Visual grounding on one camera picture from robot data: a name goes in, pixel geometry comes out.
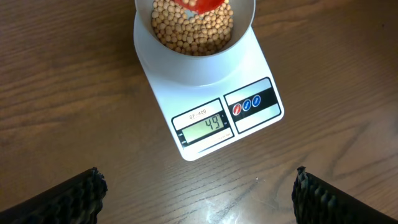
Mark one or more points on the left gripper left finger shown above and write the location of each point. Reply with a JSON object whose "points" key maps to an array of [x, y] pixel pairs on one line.
{"points": [[76, 200]]}

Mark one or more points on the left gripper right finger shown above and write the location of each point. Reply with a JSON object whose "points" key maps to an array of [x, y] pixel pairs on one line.
{"points": [[317, 202]]}

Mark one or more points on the red plastic measuring scoop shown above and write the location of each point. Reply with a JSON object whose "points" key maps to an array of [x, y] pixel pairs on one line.
{"points": [[200, 6]]}

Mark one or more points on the white digital kitchen scale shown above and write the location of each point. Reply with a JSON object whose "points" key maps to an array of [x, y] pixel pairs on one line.
{"points": [[210, 102]]}

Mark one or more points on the grey round bowl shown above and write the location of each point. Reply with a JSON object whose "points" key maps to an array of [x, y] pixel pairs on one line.
{"points": [[189, 47]]}

